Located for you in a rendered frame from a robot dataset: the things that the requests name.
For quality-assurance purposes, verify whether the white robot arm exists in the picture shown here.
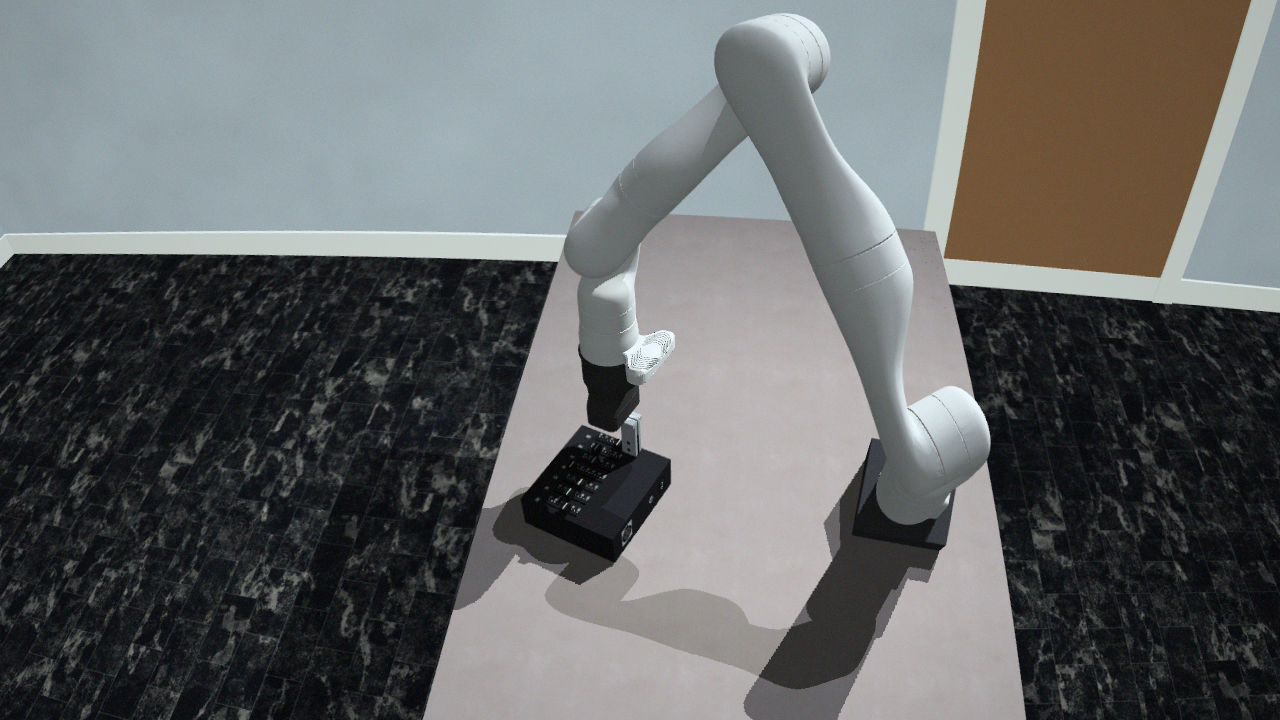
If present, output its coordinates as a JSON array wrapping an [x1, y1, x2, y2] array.
[[564, 13, 989, 525]]

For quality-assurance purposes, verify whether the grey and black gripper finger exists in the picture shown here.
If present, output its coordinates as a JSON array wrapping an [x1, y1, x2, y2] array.
[[621, 418, 639, 456], [628, 413, 643, 452]]

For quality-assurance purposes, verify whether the black lighting desk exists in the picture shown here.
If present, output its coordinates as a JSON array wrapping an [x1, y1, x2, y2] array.
[[521, 425, 671, 562]]

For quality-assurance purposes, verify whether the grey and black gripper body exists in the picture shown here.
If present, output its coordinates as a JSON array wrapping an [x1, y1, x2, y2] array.
[[579, 318, 675, 432]]

